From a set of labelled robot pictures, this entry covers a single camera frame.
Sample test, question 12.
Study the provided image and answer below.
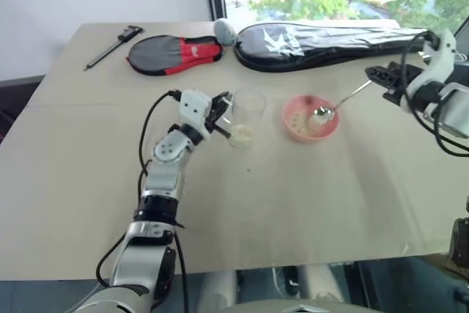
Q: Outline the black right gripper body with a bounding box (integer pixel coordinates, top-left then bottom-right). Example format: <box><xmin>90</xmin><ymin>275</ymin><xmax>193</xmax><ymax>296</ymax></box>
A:
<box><xmin>381</xmin><ymin>60</ymin><xmax>426</xmax><ymax>109</ymax></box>

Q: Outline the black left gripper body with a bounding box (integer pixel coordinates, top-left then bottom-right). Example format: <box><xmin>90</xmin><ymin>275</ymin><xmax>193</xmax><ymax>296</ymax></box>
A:
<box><xmin>204</xmin><ymin>94</ymin><xmax>231</xmax><ymax>135</ymax></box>

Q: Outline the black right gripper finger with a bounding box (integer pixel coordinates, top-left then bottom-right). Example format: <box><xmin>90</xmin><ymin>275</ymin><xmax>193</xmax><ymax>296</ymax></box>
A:
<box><xmin>364</xmin><ymin>65</ymin><xmax>396</xmax><ymax>80</ymax></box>
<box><xmin>369</xmin><ymin>76</ymin><xmax>399</xmax><ymax>92</ymax></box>

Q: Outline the clear plastic cup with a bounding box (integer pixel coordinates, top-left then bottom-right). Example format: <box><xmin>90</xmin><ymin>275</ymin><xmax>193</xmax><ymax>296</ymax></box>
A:
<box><xmin>225</xmin><ymin>86</ymin><xmax>268</xmax><ymax>150</ymax></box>

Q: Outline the silver metal spoon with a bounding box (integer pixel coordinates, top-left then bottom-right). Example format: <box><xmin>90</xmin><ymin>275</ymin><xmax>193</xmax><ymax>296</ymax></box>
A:
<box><xmin>310</xmin><ymin>78</ymin><xmax>372</xmax><ymax>124</ymax></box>

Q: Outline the oatmeal portion in mug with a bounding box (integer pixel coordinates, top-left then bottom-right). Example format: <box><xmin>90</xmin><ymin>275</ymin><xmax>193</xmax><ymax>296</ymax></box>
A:
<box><xmin>228</xmin><ymin>125</ymin><xmax>254</xmax><ymax>147</ymax></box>

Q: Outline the oatmeal portion in bowl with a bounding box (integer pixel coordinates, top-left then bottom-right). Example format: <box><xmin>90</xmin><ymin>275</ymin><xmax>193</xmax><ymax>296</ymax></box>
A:
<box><xmin>289</xmin><ymin>111</ymin><xmax>333</xmax><ymax>135</ymax></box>

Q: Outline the pink bowl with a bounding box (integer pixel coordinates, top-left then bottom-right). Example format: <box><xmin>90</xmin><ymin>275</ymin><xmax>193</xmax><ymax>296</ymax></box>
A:
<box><xmin>281</xmin><ymin>94</ymin><xmax>341</xmax><ymax>143</ymax></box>

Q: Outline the black badminton racket bag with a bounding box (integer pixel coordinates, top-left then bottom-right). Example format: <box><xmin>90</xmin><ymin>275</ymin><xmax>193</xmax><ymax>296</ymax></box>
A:
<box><xmin>233</xmin><ymin>22</ymin><xmax>429</xmax><ymax>73</ymax></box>

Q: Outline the grey oval ball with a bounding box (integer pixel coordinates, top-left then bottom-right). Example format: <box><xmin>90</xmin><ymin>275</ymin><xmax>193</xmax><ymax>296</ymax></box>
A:
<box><xmin>213</xmin><ymin>18</ymin><xmax>236</xmax><ymax>47</ymax></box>

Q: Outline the black red paddle case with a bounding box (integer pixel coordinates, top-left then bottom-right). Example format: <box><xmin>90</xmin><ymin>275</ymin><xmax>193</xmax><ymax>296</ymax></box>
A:
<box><xmin>125</xmin><ymin>34</ymin><xmax>225</xmax><ymax>77</ymax></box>

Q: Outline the black vernier caliper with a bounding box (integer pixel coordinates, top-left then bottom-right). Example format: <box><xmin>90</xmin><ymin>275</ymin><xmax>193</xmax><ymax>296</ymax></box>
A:
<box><xmin>83</xmin><ymin>25</ymin><xmax>147</xmax><ymax>72</ymax></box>

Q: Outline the dark rounded object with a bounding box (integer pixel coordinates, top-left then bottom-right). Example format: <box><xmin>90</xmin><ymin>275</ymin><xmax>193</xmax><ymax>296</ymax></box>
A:
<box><xmin>447</xmin><ymin>194</ymin><xmax>469</xmax><ymax>270</ymax></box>

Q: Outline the light grey robot torso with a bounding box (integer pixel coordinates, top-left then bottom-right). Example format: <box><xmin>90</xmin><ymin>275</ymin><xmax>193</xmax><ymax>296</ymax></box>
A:
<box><xmin>218</xmin><ymin>297</ymin><xmax>371</xmax><ymax>313</ymax></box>

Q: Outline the dark furniture piece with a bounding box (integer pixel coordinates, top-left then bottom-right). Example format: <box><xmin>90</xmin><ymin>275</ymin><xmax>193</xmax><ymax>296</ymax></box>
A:
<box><xmin>0</xmin><ymin>75</ymin><xmax>47</xmax><ymax>146</ymax></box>

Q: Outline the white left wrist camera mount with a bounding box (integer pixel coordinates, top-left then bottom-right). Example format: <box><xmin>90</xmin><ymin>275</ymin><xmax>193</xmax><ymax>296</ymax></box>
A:
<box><xmin>178</xmin><ymin>89</ymin><xmax>214</xmax><ymax>141</ymax></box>

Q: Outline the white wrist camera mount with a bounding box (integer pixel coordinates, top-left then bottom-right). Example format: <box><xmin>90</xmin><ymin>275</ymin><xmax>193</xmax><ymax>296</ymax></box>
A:
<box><xmin>404</xmin><ymin>28</ymin><xmax>459</xmax><ymax>101</ymax></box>
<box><xmin>178</xmin><ymin>89</ymin><xmax>214</xmax><ymax>141</ymax></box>

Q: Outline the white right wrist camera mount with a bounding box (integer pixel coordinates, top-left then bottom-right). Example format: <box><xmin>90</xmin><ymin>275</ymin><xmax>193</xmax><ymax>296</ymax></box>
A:
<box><xmin>404</xmin><ymin>28</ymin><xmax>459</xmax><ymax>101</ymax></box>

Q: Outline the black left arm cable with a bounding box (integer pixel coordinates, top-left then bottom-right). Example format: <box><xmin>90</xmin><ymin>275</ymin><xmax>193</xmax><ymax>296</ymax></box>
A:
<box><xmin>95</xmin><ymin>89</ymin><xmax>190</xmax><ymax>313</ymax></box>

